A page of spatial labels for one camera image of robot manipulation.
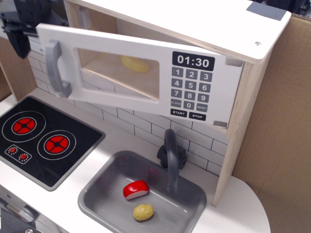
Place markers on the grey oven front handle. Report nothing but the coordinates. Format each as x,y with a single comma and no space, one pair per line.
20,217

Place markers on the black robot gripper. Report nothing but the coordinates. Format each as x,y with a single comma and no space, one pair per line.
21,22

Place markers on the red toy cheese wedge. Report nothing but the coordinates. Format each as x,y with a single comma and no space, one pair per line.
135,189

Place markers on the grey toy sink basin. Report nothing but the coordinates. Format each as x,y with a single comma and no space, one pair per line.
102,198

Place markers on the brown cardboard panel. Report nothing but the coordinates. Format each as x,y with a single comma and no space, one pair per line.
275,156

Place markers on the white toy microwave door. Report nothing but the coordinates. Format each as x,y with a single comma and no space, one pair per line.
184,82

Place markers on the yellow toy potato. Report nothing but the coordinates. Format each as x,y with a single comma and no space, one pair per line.
143,212

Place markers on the black toy stovetop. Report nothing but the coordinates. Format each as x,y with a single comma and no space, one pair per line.
44,144

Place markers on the wooden toy microwave cabinet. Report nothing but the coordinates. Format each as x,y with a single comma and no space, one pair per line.
222,26

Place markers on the grey tape patch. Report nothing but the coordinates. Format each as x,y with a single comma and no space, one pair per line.
266,11

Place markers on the dark grey toy faucet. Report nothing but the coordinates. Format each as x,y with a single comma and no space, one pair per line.
172,159

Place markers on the yellow toy banana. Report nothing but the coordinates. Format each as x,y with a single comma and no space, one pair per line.
135,64

